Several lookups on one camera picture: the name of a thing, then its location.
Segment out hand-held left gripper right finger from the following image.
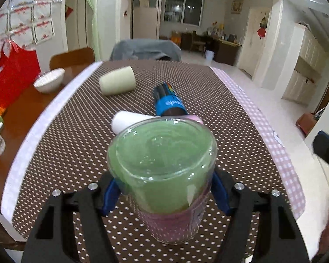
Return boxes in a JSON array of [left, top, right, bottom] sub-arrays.
[[211, 167, 310, 263]]

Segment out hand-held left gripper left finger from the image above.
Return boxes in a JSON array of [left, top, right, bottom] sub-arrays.
[[21, 173, 122, 263]]

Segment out clear green pink cup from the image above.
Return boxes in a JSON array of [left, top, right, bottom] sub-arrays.
[[107, 117, 218, 244]]

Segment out white cup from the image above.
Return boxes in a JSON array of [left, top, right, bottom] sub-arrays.
[[111, 111, 154, 135]]

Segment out dark blue-labelled cup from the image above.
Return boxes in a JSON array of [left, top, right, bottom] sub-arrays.
[[152, 81, 188, 117]]

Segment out cream cup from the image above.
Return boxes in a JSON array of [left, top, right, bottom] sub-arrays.
[[99, 65, 136, 97]]

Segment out brown box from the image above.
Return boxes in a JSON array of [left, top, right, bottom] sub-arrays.
[[295, 112, 317, 136]]

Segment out pink checked tablecloth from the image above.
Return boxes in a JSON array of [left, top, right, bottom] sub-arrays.
[[210, 66, 307, 220]]

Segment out brown polka dot tablecloth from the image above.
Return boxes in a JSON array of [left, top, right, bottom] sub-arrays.
[[1, 60, 297, 263]]

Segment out cream cabinet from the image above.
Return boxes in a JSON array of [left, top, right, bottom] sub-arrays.
[[281, 23, 327, 106]]

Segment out white door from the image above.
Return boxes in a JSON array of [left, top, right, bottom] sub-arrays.
[[238, 7, 272, 76]]

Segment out white bowl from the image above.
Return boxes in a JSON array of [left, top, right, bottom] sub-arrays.
[[33, 68, 66, 94]]

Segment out red door ornament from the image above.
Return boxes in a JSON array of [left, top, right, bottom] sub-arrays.
[[257, 16, 268, 38]]

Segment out dark wooden desk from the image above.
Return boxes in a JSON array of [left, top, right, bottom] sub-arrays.
[[201, 36, 242, 66]]

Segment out grey cloth-covered chair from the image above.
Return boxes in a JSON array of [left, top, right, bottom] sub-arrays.
[[110, 39, 182, 62]]

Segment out dark wooden chair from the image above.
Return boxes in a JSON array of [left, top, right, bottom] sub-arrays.
[[190, 31, 206, 53]]

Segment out red bag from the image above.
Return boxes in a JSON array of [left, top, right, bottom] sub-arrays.
[[0, 40, 42, 108]]

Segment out framed picture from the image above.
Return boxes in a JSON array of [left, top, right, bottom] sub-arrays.
[[231, 0, 244, 14]]

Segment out green curtain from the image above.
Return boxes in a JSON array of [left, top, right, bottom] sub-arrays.
[[78, 0, 102, 61]]

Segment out white refrigerator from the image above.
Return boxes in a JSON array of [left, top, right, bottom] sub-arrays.
[[131, 0, 162, 40]]

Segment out window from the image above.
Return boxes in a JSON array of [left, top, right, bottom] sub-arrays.
[[163, 0, 205, 27]]

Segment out wall of award certificates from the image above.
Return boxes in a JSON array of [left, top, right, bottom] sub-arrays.
[[0, 0, 57, 73]]

